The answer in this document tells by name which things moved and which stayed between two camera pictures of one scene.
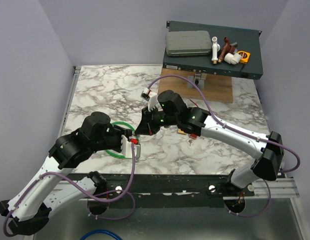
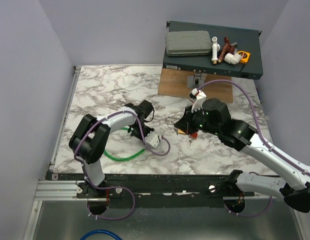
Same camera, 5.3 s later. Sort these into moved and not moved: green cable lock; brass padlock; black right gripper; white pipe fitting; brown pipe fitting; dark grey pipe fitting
Moved: black right gripper; green cable lock
Not moved: brass padlock; white pipe fitting; dark grey pipe fitting; brown pipe fitting
